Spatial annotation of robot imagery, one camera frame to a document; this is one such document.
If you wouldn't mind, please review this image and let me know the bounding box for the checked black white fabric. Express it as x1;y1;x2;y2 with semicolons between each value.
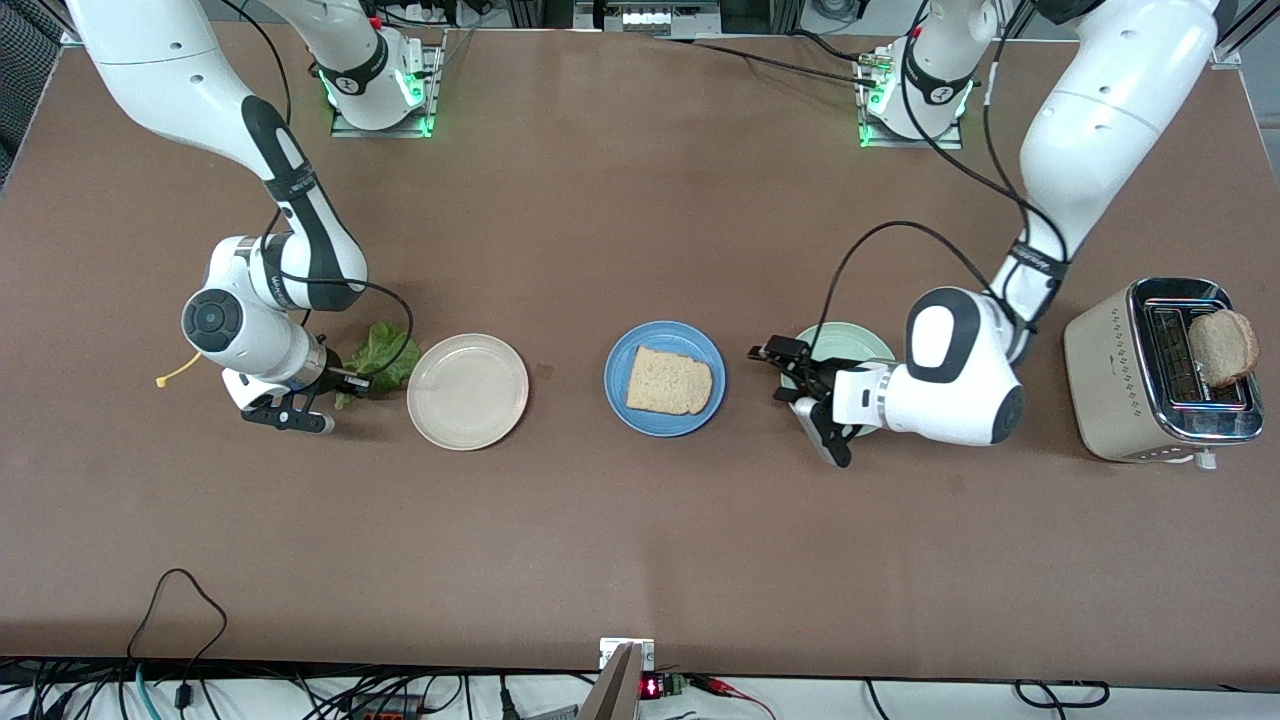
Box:
0;0;63;186

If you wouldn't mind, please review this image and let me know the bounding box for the white equipment box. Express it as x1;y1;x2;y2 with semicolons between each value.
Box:
575;0;721;36

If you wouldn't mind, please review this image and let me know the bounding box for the black coiled floor cable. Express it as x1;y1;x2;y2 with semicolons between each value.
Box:
1013;680;1113;709

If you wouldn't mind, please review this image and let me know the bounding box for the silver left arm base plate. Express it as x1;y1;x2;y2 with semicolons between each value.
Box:
855;45;966;151

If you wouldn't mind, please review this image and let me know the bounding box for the thin black cable across table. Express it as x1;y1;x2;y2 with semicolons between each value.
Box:
655;35;886;91

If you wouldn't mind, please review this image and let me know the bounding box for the red wire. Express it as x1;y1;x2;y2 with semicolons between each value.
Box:
690;675;779;720

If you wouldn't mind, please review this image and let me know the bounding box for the yellow squeeze sauce bottle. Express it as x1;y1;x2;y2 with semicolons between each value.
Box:
155;350;204;389

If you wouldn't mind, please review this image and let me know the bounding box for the grey wedge-shaped stand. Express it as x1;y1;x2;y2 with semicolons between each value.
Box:
578;642;644;720

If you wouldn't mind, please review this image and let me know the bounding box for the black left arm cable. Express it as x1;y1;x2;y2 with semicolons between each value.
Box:
808;0;1076;356

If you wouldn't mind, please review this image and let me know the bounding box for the toasted white bread slice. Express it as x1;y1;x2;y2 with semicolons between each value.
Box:
1188;309;1260;390
626;346;714;417

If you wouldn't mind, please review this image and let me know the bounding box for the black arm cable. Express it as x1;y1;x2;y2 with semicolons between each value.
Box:
808;0;1076;356
215;0;416;386

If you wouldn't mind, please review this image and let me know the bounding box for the green lettuce leaf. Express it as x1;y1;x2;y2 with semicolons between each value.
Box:
333;321;422;410

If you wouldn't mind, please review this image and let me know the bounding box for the beige round plate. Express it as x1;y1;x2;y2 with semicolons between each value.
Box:
406;333;531;452

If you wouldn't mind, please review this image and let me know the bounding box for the small white edge bracket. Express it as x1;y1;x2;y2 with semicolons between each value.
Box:
598;637;656;671

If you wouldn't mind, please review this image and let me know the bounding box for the black looped table cable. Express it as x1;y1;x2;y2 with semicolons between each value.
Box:
125;568;229;691

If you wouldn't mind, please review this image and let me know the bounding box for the blue round plate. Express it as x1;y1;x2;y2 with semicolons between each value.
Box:
604;320;728;438

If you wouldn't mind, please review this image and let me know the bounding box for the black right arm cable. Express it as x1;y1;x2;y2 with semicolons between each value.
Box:
215;0;416;386

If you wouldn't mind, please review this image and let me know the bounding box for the pale green round plate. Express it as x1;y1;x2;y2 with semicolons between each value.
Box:
782;321;898;439

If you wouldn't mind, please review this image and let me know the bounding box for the beige chrome two-slot toaster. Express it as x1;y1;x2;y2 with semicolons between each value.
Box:
1063;277;1266;471

